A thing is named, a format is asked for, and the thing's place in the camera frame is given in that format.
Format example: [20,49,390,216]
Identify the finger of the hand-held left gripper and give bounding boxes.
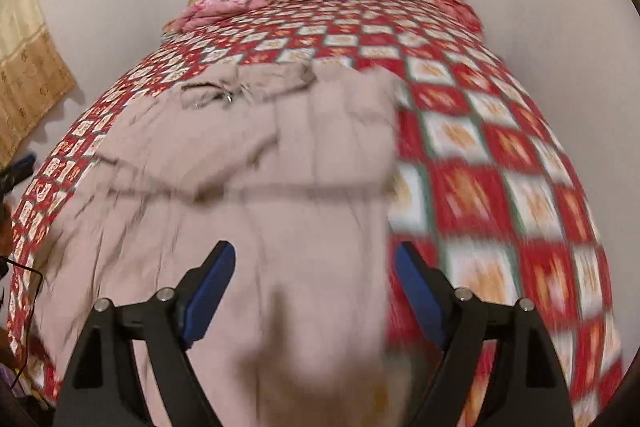
[0,152,37,196]

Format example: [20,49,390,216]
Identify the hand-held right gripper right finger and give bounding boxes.
[394,241,573,427]

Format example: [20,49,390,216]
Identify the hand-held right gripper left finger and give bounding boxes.
[52,241,237,427]

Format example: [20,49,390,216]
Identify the beige quilted puffer jacket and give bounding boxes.
[30,66,406,427]

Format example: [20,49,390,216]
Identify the beige patterned side curtain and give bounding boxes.
[0,0,77,165]

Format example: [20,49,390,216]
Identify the red printed checkered bedspread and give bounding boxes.
[7,0,623,427]

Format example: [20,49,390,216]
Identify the pink folded quilt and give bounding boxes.
[162,0,271,32]

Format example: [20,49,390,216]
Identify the red crumpled cloth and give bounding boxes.
[432,0,483,32]

